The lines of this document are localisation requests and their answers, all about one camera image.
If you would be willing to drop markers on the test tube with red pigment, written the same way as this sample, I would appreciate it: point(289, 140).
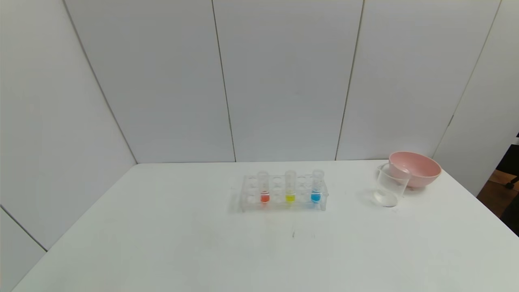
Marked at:
point(264, 198)

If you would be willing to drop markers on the test tube with yellow pigment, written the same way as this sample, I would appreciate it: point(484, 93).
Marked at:
point(290, 198)

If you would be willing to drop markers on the clear plastic test tube rack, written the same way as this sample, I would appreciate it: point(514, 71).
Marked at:
point(277, 205)

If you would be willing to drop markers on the test tube with blue pigment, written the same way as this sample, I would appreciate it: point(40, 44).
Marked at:
point(316, 197)

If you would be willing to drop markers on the clear glass beaker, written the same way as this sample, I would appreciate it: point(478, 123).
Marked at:
point(391, 184)

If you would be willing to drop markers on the pink bowl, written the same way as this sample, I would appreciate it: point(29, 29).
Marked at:
point(421, 170)

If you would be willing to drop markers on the black wheeled chair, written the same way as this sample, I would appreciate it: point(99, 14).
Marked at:
point(510, 162)

